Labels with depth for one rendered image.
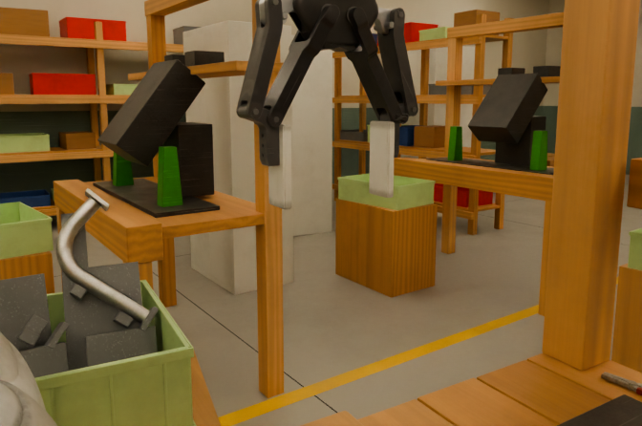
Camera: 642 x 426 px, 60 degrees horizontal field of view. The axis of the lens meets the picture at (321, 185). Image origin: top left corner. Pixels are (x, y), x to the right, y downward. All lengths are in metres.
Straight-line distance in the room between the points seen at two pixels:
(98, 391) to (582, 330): 0.85
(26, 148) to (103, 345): 5.37
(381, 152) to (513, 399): 0.65
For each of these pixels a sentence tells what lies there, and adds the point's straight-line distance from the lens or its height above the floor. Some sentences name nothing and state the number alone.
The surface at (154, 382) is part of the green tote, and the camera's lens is 1.03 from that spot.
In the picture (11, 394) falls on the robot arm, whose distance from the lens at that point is 0.42.
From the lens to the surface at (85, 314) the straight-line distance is 1.25.
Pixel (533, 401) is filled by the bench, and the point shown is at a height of 0.88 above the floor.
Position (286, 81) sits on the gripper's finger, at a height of 1.40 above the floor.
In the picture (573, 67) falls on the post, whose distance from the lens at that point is 1.12.
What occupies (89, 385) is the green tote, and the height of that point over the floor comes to 0.93.
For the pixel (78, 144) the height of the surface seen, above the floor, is 0.90.
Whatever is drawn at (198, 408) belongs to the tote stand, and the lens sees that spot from 1.19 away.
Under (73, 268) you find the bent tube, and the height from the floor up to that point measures 1.05.
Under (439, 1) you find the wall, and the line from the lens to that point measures 10.30.
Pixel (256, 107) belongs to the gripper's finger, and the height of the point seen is 1.38.
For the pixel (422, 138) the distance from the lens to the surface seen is 6.41.
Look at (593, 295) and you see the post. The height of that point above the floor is 1.02.
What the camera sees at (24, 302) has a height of 0.99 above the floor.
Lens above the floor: 1.38
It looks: 9 degrees down
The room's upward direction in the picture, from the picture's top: straight up
